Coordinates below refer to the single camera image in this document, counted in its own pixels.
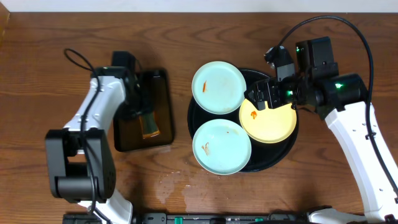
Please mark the green orange sponge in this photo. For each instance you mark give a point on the green orange sponge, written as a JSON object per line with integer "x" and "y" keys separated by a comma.
{"x": 149, "y": 126}

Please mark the light blue plate bottom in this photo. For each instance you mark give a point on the light blue plate bottom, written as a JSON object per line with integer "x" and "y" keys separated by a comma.
{"x": 221, "y": 147}

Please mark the yellow plate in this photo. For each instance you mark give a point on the yellow plate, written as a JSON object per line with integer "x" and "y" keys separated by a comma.
{"x": 269, "y": 125}

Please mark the light blue plate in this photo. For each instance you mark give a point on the light blue plate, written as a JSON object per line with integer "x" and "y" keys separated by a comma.
{"x": 221, "y": 147}
{"x": 218, "y": 87}

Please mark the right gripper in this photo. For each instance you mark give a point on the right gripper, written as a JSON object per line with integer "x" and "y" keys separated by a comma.
{"x": 272, "y": 85}

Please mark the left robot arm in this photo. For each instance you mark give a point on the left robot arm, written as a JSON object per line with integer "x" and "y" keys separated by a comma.
{"x": 80, "y": 167}

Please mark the black rectangular water tray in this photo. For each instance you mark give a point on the black rectangular water tray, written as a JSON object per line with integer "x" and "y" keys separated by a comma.
{"x": 127, "y": 133}

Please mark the light blue plate top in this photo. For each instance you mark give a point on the light blue plate top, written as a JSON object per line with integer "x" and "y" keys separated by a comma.
{"x": 218, "y": 87}

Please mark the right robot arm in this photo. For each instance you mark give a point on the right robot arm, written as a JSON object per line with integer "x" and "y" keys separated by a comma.
{"x": 341, "y": 101}

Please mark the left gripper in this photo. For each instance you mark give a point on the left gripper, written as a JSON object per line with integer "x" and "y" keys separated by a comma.
{"x": 144, "y": 104}

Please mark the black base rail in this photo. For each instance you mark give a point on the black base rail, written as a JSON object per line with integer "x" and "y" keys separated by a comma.
{"x": 162, "y": 218}

